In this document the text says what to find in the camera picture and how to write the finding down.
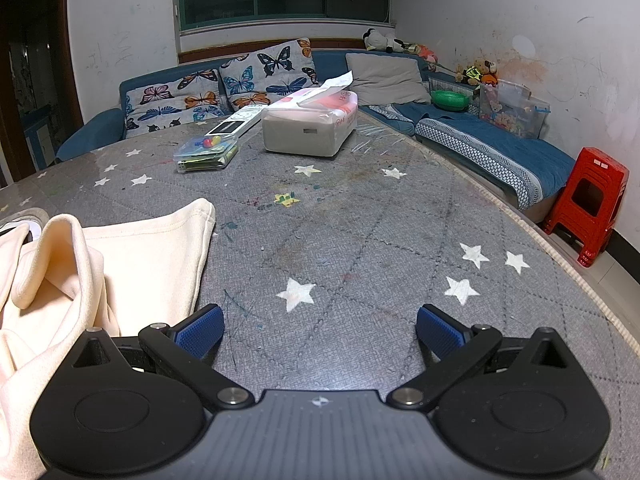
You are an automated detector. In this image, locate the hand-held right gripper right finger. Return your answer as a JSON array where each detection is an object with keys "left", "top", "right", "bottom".
[{"left": 387, "top": 304, "right": 571, "bottom": 409}]

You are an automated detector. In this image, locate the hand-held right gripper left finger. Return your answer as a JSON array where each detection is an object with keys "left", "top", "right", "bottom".
[{"left": 70, "top": 304, "right": 256, "bottom": 409}]

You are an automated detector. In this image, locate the cream sweatshirt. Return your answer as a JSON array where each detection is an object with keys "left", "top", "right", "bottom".
[{"left": 0, "top": 198, "right": 217, "bottom": 480}]

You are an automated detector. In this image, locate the clear box of colourful toys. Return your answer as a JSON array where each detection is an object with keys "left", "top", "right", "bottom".
[{"left": 173, "top": 135, "right": 240, "bottom": 174}]

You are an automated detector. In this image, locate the blue patterned sofa cover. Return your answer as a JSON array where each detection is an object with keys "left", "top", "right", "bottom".
[{"left": 360, "top": 102, "right": 576, "bottom": 211}]

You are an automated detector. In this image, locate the white remote control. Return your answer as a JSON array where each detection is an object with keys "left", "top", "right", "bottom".
[{"left": 204, "top": 106, "right": 263, "bottom": 141}]

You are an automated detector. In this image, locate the grey tissue box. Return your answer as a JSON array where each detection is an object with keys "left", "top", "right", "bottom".
[{"left": 262, "top": 107, "right": 357, "bottom": 157}]

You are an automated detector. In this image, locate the blue sofa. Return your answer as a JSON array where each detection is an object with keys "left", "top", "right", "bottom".
[{"left": 55, "top": 49, "right": 576, "bottom": 211}]

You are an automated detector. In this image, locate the wide butterfly print cushion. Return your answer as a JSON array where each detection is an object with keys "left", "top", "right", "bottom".
[{"left": 124, "top": 69, "right": 226, "bottom": 138}]

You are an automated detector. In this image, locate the red plastic stool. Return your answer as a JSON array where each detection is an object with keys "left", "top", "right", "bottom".
[{"left": 542, "top": 147, "right": 630, "bottom": 268}]

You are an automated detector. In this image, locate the green ball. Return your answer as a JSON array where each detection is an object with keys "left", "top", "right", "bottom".
[{"left": 431, "top": 89, "right": 471, "bottom": 111}]

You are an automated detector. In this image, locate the clear plastic storage bin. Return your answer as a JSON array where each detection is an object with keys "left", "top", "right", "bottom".
[{"left": 479, "top": 79, "right": 551, "bottom": 141}]

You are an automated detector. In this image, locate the pink tissue pack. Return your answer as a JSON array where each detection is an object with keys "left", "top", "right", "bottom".
[{"left": 270, "top": 71, "right": 360, "bottom": 136}]

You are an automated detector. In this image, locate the plain grey cushion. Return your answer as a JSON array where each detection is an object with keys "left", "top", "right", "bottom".
[{"left": 345, "top": 52, "right": 432, "bottom": 106}]

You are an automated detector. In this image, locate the brown bear plush toy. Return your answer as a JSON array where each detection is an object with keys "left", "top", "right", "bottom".
[{"left": 455, "top": 58, "right": 500, "bottom": 86}]

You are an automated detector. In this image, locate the square butterfly print cushion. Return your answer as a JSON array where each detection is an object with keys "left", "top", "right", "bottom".
[{"left": 218, "top": 38, "right": 319, "bottom": 113}]

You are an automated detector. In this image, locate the pink plush toy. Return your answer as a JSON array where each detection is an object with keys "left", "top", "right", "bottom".
[{"left": 405, "top": 44, "right": 438, "bottom": 63}]

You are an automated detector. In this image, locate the black and white plush toy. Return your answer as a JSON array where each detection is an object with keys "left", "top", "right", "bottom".
[{"left": 363, "top": 27, "right": 406, "bottom": 53}]

